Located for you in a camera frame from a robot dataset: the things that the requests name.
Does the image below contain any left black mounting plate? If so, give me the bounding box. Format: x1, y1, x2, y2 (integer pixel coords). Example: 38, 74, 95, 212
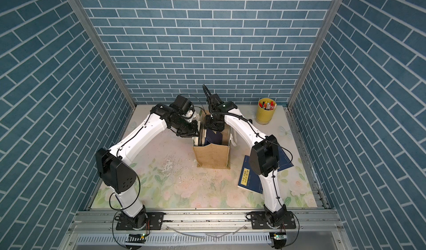
114, 212, 165, 231

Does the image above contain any dark blue starry book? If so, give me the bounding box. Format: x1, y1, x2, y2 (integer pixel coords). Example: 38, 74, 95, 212
204, 129, 223, 146

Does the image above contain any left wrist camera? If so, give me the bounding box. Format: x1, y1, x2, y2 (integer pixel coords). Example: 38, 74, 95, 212
170, 94, 193, 115

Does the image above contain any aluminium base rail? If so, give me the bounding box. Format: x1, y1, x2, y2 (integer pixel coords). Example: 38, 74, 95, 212
60, 208, 351, 250

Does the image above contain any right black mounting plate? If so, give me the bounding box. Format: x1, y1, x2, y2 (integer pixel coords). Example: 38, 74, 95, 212
245, 211, 297, 230

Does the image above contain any black mounting plate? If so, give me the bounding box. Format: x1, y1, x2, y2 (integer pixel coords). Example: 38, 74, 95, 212
114, 212, 165, 231
245, 211, 297, 230

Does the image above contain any navy blue book yellow label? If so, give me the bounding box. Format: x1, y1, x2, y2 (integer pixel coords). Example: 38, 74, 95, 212
238, 148, 293, 194

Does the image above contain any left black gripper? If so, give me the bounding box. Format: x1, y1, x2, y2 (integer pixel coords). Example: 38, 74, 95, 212
171, 116, 203, 138

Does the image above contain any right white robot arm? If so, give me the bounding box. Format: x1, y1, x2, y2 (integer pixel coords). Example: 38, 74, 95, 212
203, 85, 288, 228

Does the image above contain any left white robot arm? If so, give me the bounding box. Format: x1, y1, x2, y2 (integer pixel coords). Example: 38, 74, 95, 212
95, 95, 199, 230

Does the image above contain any white paged book in bag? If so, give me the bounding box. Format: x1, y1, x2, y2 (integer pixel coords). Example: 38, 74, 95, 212
193, 129, 204, 146

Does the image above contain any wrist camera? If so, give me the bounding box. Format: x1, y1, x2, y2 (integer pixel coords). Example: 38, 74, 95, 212
170, 94, 193, 115
207, 94, 224, 112

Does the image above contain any yellow pen holder cup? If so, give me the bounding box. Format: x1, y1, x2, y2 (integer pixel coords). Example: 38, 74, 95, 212
256, 98, 277, 125

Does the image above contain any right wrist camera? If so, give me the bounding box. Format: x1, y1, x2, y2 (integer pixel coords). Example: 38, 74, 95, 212
207, 94, 224, 112

